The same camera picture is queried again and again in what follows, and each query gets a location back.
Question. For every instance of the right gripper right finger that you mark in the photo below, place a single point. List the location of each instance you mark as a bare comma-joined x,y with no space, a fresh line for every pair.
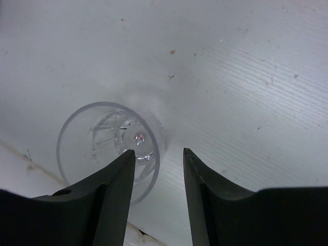
224,213

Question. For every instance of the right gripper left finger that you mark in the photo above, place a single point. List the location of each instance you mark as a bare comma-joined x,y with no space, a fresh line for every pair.
93,211

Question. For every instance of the clear plastic cup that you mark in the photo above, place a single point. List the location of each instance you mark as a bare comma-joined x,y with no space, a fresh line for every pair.
98,133

